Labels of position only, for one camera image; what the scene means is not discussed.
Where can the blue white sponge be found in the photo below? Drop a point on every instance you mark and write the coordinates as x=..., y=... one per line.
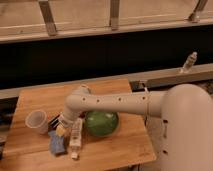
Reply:
x=57, y=143

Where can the green ceramic bowl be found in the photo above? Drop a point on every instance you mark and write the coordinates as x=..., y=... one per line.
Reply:
x=100, y=123

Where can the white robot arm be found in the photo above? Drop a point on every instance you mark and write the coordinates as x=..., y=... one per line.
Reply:
x=186, y=111

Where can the wooden cutting board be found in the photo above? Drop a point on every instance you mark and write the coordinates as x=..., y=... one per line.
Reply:
x=26, y=150

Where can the clear plastic cup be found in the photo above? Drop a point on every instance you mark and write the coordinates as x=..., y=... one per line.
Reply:
x=37, y=120

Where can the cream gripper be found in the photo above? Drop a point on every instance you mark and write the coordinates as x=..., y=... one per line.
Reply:
x=61, y=131

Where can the metal window frame rail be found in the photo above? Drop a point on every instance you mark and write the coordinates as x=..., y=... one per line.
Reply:
x=28, y=20

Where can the white remote controller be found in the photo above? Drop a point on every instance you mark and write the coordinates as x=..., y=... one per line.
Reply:
x=76, y=138

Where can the black rectangular box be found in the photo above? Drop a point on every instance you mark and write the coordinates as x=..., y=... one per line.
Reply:
x=52, y=125

